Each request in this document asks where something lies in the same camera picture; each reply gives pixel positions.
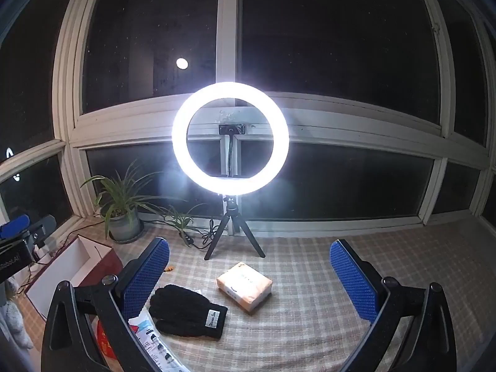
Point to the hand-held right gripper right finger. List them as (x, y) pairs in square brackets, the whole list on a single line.
[(354, 283)]

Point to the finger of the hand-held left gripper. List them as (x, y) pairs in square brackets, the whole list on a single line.
[(43, 226), (13, 225)]

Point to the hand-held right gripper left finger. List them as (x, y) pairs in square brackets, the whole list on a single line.
[(147, 275)]

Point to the dark red cardboard box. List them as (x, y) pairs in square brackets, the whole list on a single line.
[(112, 263)]

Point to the black knit glove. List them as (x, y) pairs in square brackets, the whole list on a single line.
[(182, 310)]

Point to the white face mask packet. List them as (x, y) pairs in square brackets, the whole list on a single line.
[(155, 343)]

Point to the red packet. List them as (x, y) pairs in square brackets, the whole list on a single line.
[(106, 337)]

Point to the orange tissue pack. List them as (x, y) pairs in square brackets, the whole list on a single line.
[(244, 285)]

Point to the green plant in grey pot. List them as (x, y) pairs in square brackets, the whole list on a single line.
[(124, 224)]

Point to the grey fleece garment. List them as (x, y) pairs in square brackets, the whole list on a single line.
[(11, 317)]

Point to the black tripod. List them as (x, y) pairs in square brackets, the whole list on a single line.
[(231, 211)]

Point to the black phone holder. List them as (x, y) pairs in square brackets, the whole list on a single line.
[(231, 129)]

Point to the white window frame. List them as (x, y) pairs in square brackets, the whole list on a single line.
[(228, 27)]

